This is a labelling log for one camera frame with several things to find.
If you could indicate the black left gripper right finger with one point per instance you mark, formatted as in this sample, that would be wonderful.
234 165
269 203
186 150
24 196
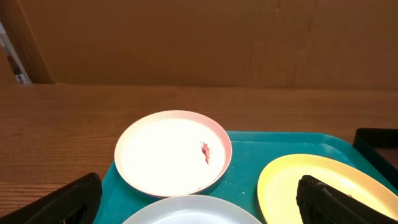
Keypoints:
319 202

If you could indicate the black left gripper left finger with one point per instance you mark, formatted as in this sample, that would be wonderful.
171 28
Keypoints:
76 202

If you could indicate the yellow plate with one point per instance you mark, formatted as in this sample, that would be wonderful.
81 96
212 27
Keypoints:
278 183

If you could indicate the pink plate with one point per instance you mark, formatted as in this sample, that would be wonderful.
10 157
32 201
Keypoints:
173 153

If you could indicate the teal plastic tray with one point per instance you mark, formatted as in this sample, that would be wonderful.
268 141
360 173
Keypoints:
252 151

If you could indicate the black water tray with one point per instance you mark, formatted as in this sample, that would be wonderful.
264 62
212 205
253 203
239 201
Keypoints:
379 147

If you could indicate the light blue plate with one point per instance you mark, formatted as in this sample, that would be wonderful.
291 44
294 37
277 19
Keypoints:
200 209

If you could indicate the cardboard backboard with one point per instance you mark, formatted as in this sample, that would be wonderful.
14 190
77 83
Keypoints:
249 43

